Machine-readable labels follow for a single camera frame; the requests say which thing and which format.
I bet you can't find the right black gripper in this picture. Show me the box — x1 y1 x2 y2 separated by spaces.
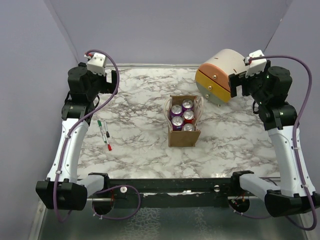
229 65 271 105

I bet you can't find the red cola can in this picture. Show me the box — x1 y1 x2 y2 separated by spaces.
181 123 195 132
183 110 195 124

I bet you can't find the purple Fanta can front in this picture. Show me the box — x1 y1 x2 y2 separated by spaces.
170 104 184 118

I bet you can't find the purple fanta can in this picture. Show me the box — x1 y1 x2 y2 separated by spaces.
171 116 184 131
170 104 184 118

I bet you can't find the red cola can front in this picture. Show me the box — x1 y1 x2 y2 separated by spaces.
181 123 195 132

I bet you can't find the brown canvas tote bag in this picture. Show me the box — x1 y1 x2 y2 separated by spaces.
163 95 204 147

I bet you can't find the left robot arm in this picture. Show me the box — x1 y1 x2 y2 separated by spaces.
35 62 120 211

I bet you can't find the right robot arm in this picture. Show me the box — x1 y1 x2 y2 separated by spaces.
229 60 320 217

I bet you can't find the round drawer cabinet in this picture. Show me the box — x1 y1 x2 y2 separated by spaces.
195 49 248 105

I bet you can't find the green capped marker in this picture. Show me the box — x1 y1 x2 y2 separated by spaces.
97 120 107 144

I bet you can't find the black capped marker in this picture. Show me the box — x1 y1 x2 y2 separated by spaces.
103 120 110 139

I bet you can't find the red capped marker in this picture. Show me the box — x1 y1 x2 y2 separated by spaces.
102 133 112 151

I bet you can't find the metal front plate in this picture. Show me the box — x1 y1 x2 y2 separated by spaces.
28 203 318 240

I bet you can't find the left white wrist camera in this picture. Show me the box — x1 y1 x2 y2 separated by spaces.
85 52 106 77

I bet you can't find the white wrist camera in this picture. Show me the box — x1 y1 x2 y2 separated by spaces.
244 49 267 78
85 52 106 77

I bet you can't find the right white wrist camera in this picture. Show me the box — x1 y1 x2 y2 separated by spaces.
244 49 267 78

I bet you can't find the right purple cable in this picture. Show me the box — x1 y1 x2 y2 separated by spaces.
246 54 318 231

